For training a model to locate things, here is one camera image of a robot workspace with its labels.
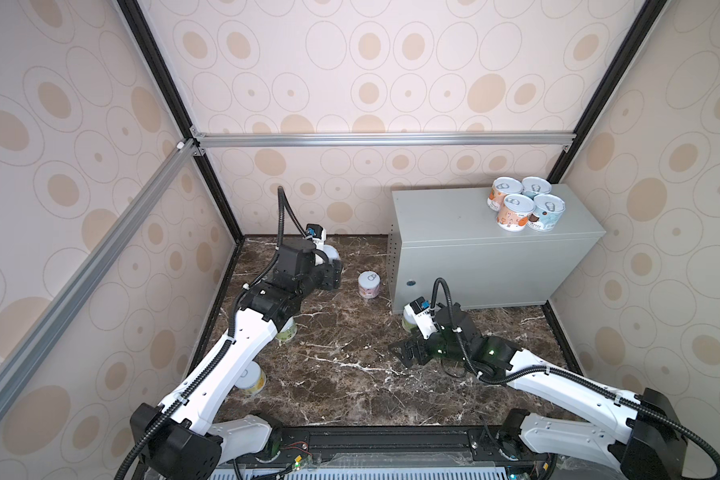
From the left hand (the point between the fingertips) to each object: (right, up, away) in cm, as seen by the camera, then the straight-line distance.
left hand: (338, 257), depth 73 cm
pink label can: (+8, -8, +27) cm, 29 cm away
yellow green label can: (-24, -33, +7) cm, 41 cm away
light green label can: (-16, -21, +16) cm, 32 cm away
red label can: (-1, +1, -1) cm, 2 cm away
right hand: (+16, -21, +4) cm, 27 cm away
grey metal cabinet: (+29, +6, +4) cm, 30 cm away
